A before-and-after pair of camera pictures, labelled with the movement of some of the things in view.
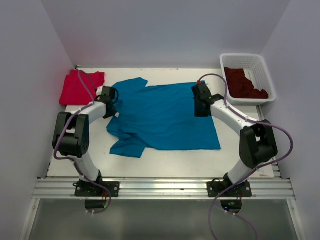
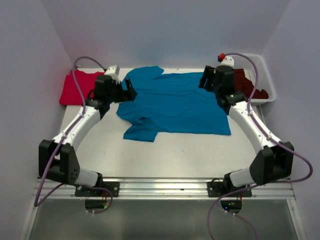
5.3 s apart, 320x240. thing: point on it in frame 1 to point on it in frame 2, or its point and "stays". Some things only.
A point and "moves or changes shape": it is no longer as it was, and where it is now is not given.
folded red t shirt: (74, 93) stays
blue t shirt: (159, 118) moves or changes shape
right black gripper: (198, 113) to (208, 74)
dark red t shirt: (239, 86) stays
